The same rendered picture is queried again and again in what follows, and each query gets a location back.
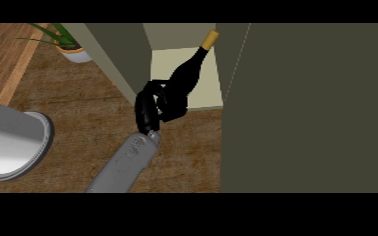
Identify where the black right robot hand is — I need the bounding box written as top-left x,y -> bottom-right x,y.
133,79 -> 173,136

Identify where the black wine bottle yellow cap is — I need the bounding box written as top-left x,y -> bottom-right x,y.
155,29 -> 222,124

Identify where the olive cabinet with pale shelf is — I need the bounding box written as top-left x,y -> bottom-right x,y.
61,23 -> 226,112

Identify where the dark olive cabinet door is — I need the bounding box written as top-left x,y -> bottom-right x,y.
214,23 -> 378,194

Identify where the green plant in white pot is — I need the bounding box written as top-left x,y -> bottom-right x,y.
13,23 -> 95,64

